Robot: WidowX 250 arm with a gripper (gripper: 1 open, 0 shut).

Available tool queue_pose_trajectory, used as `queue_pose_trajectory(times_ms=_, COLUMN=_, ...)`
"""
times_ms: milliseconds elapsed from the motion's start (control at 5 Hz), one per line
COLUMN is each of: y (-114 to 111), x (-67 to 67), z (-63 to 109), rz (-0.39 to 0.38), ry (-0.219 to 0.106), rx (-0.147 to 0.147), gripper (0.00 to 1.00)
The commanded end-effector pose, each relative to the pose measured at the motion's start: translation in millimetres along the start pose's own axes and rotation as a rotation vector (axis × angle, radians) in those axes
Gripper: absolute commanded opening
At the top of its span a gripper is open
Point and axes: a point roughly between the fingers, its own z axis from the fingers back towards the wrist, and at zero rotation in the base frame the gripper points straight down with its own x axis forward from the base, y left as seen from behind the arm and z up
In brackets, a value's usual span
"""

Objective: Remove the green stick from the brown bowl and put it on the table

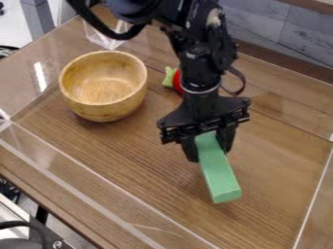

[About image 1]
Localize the black cable lower left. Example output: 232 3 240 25
0 220 36 249

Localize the light wooden bowl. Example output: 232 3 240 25
59 51 147 123

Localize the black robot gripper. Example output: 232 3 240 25
158 94 252 162

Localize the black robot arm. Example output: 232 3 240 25
67 0 252 162

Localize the green rectangular block stick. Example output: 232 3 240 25
195 132 242 203

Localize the grey post at back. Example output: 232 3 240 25
20 0 56 40

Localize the clear acrylic tray enclosure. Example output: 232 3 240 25
0 18 333 249

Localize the red felt tomato toy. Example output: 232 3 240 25
163 66 183 93

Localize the black table leg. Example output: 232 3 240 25
35 206 48 225

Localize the black bracket with bolt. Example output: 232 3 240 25
28 217 75 249

